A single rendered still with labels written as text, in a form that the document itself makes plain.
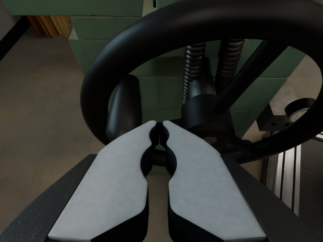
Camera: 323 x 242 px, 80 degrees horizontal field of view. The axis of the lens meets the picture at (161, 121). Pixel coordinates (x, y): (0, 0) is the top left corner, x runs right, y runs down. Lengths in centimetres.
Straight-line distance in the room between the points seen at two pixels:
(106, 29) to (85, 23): 3
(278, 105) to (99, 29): 45
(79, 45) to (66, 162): 87
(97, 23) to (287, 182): 86
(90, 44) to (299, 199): 88
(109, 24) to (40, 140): 104
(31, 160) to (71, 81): 59
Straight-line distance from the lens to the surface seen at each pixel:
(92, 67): 17
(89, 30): 38
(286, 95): 61
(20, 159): 132
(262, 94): 52
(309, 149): 111
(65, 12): 37
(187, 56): 25
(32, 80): 167
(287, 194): 94
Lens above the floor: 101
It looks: 58 degrees down
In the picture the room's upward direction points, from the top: 1 degrees clockwise
